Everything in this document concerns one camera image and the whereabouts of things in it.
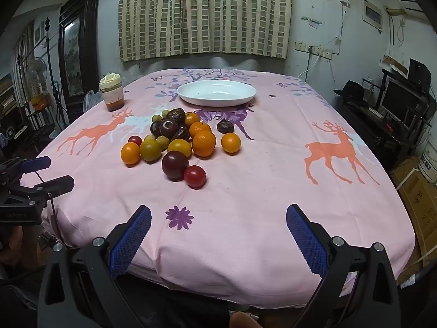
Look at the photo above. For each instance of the clear plastic bag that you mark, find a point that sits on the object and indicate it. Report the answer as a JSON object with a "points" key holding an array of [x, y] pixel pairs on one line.
{"points": [[91, 99]]}

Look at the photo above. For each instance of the red tomato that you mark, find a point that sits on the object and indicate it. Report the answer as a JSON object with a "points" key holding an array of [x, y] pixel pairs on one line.
{"points": [[135, 140], [195, 177]]}

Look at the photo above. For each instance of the yellow tomato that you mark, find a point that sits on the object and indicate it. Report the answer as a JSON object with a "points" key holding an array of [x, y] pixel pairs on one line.
{"points": [[179, 146]]}

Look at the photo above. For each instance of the lidded plastic cup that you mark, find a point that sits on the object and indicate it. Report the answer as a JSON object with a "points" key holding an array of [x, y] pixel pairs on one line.
{"points": [[111, 92]]}

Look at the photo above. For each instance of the large orange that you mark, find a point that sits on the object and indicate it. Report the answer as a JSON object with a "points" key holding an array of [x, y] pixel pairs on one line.
{"points": [[204, 144]]}

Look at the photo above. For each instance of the pink deer print tablecloth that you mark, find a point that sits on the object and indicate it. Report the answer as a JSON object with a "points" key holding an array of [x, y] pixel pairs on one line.
{"points": [[256, 184]]}

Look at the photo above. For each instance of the large dark purple plum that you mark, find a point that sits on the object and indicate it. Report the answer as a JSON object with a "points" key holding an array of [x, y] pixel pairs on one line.
{"points": [[174, 166]]}

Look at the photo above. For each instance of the beige checked curtain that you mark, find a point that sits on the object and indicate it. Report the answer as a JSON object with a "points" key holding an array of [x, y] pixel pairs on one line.
{"points": [[205, 13]]}

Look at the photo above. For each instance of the large dark water chestnut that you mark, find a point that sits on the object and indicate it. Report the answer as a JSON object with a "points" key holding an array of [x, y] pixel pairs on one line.
{"points": [[177, 113]]}

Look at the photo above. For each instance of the black hat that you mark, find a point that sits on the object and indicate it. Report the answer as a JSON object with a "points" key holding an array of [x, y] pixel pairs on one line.
{"points": [[351, 92]]}

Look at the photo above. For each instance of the black computer monitor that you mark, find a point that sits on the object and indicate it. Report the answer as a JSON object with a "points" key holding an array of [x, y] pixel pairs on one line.
{"points": [[397, 100]]}

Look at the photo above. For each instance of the black speaker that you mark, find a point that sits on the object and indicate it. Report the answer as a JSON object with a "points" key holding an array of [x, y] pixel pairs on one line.
{"points": [[419, 71]]}

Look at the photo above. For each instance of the person's right hand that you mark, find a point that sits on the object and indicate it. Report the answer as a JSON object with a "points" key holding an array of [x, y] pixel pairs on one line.
{"points": [[243, 320]]}

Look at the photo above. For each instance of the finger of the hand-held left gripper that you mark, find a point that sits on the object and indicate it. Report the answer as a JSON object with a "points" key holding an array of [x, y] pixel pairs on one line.
{"points": [[56, 184], [34, 164]]}

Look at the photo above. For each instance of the brown cardboard box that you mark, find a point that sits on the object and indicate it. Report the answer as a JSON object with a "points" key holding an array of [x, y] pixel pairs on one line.
{"points": [[421, 211]]}

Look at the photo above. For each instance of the white standing fan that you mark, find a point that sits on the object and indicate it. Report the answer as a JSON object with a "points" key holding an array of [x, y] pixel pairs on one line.
{"points": [[37, 71]]}

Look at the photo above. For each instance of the black media stand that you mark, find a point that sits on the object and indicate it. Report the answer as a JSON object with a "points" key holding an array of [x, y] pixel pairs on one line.
{"points": [[375, 126]]}

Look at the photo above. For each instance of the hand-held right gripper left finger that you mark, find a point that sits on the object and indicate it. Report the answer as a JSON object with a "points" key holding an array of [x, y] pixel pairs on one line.
{"points": [[135, 235]]}

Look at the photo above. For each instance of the small dark purple plum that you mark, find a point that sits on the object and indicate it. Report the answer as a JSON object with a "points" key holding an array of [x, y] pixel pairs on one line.
{"points": [[154, 129]]}

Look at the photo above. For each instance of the black metal stand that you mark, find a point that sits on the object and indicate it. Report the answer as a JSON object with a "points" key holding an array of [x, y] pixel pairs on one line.
{"points": [[51, 71]]}

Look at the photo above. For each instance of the white electrical panel box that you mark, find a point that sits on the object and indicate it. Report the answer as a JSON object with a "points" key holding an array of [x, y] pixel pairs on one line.
{"points": [[372, 13]]}

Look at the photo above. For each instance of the white plastic bucket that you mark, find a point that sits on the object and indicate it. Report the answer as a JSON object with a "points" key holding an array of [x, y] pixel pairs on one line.
{"points": [[429, 160]]}

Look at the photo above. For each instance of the white wall socket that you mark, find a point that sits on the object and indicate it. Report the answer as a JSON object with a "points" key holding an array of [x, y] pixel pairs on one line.
{"points": [[322, 52], [300, 45]]}

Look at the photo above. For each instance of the green tomato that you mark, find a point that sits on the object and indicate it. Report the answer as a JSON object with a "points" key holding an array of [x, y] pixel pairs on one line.
{"points": [[150, 150]]}

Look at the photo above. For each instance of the white oval plate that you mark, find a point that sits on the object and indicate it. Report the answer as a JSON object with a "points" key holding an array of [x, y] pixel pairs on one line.
{"points": [[218, 92]]}

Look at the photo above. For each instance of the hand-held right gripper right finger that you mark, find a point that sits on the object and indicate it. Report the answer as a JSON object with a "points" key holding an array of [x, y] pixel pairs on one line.
{"points": [[305, 235]]}

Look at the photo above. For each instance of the yellow-green longan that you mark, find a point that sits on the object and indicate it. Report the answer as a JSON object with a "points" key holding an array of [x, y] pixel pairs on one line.
{"points": [[163, 142], [165, 113], [149, 137], [156, 119]]}

